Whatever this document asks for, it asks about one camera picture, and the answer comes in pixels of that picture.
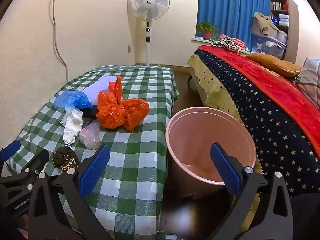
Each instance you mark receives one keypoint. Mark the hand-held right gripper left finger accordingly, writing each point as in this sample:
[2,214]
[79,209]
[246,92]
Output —
[95,170]

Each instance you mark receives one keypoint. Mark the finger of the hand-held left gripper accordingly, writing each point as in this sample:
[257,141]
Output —
[37,162]
[10,151]

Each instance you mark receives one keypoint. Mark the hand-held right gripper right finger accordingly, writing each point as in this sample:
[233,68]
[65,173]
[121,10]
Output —
[225,170]

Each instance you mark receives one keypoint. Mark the dark patterned wrapper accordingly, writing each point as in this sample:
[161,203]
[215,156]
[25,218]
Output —
[65,158]

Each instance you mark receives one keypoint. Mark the clear plastic bag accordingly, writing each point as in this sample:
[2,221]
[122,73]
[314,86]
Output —
[90,136]

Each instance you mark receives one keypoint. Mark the pink plastic bin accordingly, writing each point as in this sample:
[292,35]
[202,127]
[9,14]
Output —
[195,135]

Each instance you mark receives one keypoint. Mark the white paper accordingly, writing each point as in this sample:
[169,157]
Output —
[73,125]

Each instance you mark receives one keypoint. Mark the orange plastic bag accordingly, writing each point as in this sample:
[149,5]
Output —
[112,110]

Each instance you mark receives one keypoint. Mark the blue plastic bag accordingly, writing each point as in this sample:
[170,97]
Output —
[72,100]

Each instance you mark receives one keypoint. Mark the lilac foam sheet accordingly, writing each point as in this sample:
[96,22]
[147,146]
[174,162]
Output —
[97,87]

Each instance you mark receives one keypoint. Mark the navy star quilt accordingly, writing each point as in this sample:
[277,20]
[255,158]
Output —
[262,120]

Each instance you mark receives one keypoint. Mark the green checkered tablecloth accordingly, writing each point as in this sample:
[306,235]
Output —
[140,120]

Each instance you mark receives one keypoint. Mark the red blanket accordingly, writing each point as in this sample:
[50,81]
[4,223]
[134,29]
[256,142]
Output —
[275,87]

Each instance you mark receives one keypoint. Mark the orange pillow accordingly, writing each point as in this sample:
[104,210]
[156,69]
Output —
[275,63]

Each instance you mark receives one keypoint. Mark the plaid pillow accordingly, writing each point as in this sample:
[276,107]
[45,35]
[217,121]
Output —
[310,80]

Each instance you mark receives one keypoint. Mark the black white striped cloth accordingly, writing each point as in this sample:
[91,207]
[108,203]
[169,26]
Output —
[226,42]

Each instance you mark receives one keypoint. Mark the pink folded cloth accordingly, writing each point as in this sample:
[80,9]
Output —
[240,43]

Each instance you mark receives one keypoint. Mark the clear plastic storage box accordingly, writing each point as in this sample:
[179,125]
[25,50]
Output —
[267,45]

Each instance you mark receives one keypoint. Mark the white window sill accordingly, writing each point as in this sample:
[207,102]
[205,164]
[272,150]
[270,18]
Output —
[197,39]

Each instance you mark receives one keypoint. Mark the potted green plant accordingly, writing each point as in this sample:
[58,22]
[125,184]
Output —
[207,33]

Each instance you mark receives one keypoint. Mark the beige jacket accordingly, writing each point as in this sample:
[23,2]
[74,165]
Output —
[262,22]

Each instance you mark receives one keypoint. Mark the wooden bookshelf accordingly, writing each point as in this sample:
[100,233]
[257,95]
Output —
[283,27]

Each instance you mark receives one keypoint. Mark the blue patterned package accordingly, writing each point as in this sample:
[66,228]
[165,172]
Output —
[274,20]

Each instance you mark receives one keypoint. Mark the stack of white towels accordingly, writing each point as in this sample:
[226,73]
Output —
[283,18]

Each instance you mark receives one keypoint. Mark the blue curtain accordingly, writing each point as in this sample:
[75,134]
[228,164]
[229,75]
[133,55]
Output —
[225,5]

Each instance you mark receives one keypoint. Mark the row of books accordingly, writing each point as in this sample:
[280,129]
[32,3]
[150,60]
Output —
[278,5]

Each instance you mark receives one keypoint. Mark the white standing fan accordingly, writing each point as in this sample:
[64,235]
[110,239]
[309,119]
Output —
[148,1]

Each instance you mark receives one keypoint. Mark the grey bed frame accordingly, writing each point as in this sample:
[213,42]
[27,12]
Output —
[197,85]

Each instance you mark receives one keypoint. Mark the white wall plug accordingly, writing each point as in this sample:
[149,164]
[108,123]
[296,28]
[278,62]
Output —
[130,48]

